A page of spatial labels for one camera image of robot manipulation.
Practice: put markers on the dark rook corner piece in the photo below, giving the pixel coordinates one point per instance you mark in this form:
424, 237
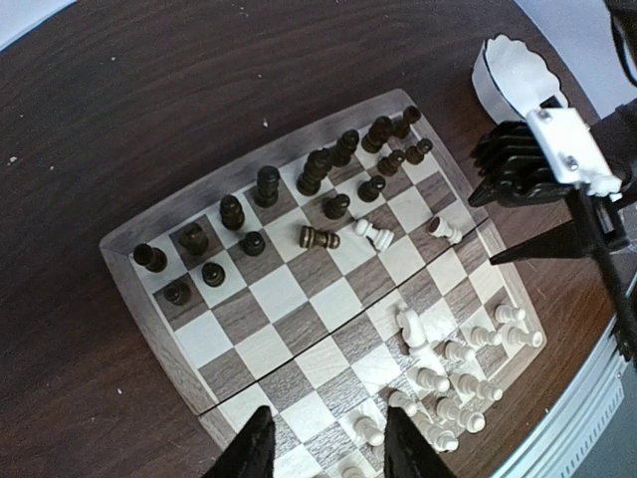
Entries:
401, 126

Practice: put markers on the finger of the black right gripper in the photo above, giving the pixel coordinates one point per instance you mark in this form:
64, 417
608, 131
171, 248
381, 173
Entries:
570, 240
486, 192

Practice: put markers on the white pawn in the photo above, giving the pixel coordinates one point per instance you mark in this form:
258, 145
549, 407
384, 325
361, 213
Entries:
480, 337
505, 313
381, 239
430, 379
458, 352
440, 228

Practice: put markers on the white scalloped bowl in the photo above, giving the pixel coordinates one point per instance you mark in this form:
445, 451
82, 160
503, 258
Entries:
510, 80

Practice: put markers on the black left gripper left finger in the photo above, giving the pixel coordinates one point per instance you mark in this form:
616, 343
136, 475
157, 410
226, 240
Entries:
252, 452

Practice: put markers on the wooden chess board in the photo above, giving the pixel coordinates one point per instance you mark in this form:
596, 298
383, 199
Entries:
243, 316

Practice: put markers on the white knight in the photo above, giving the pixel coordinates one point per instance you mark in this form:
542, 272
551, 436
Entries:
412, 330

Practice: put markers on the aluminium front rail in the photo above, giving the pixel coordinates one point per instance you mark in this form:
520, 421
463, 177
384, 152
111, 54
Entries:
591, 429

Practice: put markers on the dark rook far piece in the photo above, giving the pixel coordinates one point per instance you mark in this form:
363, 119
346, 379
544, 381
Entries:
151, 258

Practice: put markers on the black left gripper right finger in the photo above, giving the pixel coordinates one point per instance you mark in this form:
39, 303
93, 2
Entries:
407, 454

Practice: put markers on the fallen dark pawn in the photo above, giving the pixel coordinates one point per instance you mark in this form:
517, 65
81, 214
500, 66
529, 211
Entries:
310, 238

